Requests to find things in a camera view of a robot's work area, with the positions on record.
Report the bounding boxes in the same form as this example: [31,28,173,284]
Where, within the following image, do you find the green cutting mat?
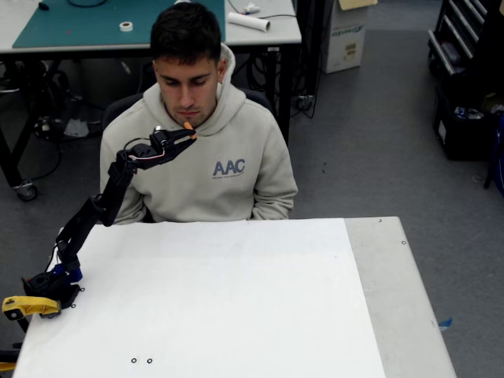
[11,0,227,49]

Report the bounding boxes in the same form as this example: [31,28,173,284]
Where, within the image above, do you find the white cardboard box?
[321,0,369,75]

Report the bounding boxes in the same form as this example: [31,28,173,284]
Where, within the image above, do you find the white paper tube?
[227,10,272,32]

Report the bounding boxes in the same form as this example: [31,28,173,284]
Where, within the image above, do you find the black storage bin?
[432,84,504,161]

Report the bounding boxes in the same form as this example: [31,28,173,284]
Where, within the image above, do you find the large white paper sheet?
[11,217,387,378]

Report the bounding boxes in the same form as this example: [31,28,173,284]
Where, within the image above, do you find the black tool chest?
[427,0,504,82]

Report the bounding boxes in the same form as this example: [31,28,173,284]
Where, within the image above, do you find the black office chair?
[101,88,273,133]

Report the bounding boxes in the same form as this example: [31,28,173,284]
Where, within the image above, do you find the manila folder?
[338,0,379,11]

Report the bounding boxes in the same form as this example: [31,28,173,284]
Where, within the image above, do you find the man in beige hoodie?
[98,2,299,225]

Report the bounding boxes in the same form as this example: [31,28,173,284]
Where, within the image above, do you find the blue object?
[484,113,504,196]

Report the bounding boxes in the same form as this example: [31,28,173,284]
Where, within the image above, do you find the workbench caster wheel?
[13,180,39,202]

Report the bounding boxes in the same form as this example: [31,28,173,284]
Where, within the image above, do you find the grey workbench with black legs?
[0,0,303,202]

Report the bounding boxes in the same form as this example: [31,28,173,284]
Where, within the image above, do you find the black camera cable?
[123,136,154,154]

